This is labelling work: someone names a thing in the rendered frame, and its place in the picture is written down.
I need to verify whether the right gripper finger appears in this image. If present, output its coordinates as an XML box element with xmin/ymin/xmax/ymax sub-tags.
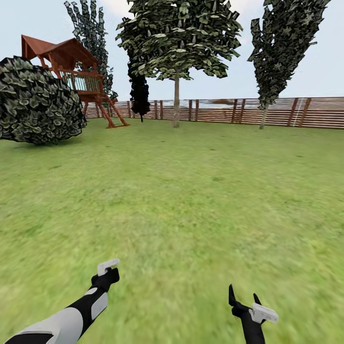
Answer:
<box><xmin>254</xmin><ymin>294</ymin><xmax>261</xmax><ymax>305</ymax></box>
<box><xmin>228</xmin><ymin>284</ymin><xmax>240</xmax><ymax>307</ymax></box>

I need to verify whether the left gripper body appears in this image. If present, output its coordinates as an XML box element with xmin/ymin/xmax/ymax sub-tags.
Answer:
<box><xmin>91</xmin><ymin>268</ymin><xmax>120</xmax><ymax>287</ymax></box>

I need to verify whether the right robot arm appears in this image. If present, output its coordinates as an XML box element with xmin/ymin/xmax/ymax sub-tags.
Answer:
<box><xmin>228</xmin><ymin>284</ymin><xmax>279</xmax><ymax>344</ymax></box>

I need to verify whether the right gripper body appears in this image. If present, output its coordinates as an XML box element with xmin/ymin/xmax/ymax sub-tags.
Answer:
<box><xmin>232</xmin><ymin>303</ymin><xmax>266</xmax><ymax>338</ymax></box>

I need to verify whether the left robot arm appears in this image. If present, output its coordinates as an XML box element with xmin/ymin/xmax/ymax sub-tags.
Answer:
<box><xmin>5</xmin><ymin>258</ymin><xmax>120</xmax><ymax>344</ymax></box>

